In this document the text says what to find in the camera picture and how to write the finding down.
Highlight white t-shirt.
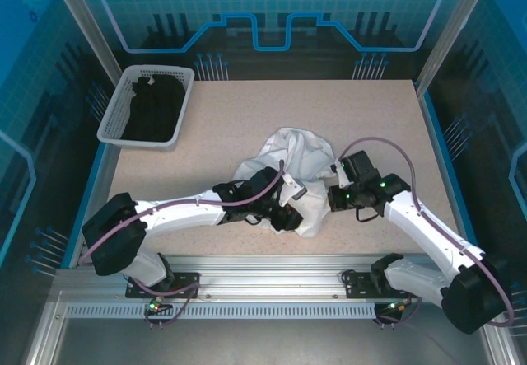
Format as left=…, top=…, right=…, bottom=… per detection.
left=232, top=125, right=335, bottom=241

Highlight blue table edge strip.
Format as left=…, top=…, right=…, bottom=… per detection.
left=61, top=133, right=123, bottom=269
left=418, top=91, right=487, bottom=269

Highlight small lit connector board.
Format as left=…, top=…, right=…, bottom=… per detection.
left=147, top=297, right=173, bottom=316
left=385, top=298, right=414, bottom=313

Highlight grey sheet metal panel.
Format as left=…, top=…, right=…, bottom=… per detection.
left=53, top=318, right=495, bottom=365

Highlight black folded clothes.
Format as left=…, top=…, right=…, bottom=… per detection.
left=119, top=74, right=186, bottom=143

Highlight white perforated plastic basket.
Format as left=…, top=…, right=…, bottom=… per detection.
left=96, top=64, right=196, bottom=152

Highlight white right camera bracket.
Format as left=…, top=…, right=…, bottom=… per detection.
left=330, top=159, right=350, bottom=190

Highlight white camera bracket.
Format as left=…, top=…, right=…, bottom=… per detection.
left=330, top=159, right=350, bottom=190
left=281, top=174, right=309, bottom=208

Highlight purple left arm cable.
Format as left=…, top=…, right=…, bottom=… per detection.
left=77, top=158, right=287, bottom=331

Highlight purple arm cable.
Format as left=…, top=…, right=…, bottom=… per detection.
left=339, top=136, right=515, bottom=331
left=77, top=158, right=287, bottom=331

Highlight white left camera bracket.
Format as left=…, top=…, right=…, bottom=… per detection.
left=281, top=174, right=309, bottom=208

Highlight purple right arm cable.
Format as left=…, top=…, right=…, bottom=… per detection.
left=339, top=136, right=515, bottom=331

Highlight wide aluminium mounting rail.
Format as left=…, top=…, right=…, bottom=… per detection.
left=53, top=253, right=495, bottom=302

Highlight slotted grey cable duct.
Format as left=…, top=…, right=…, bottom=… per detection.
left=65, top=302, right=378, bottom=321

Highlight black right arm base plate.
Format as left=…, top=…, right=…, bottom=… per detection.
left=343, top=269, right=421, bottom=299

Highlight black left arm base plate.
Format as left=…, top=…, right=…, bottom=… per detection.
left=125, top=272, right=202, bottom=300

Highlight aluminium frame post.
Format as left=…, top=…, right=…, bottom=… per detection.
left=413, top=0, right=497, bottom=96
left=44, top=0, right=124, bottom=90

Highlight aluminium frame rail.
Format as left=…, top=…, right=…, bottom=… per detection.
left=22, top=290, right=67, bottom=365
left=477, top=294, right=522, bottom=365

